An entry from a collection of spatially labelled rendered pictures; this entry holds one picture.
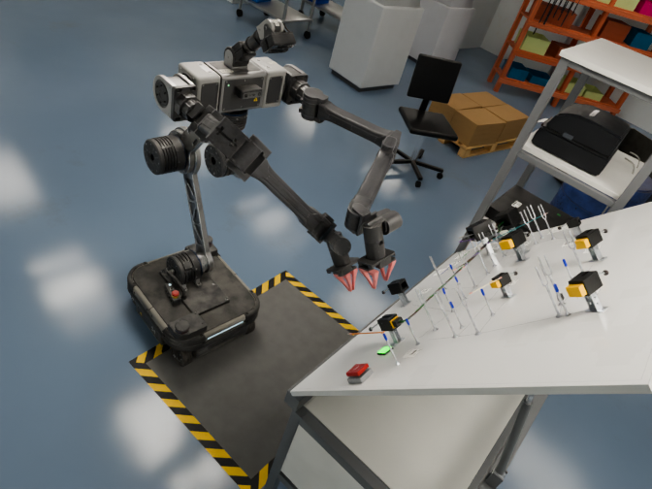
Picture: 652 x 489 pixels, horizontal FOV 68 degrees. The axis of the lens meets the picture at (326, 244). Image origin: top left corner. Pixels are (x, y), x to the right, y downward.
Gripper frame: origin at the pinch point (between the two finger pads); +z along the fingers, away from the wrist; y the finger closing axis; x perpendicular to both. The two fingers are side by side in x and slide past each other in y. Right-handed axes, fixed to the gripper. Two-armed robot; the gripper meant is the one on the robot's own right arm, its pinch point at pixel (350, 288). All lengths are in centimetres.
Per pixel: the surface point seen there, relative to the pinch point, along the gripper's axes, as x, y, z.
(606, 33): 179, 698, -39
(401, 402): -3.6, 2.3, 45.8
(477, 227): -3, 70, 6
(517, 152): -11, 97, -16
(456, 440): -20, 7, 60
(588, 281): -72, 13, -1
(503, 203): 9, 109, 9
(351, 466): -10, -29, 46
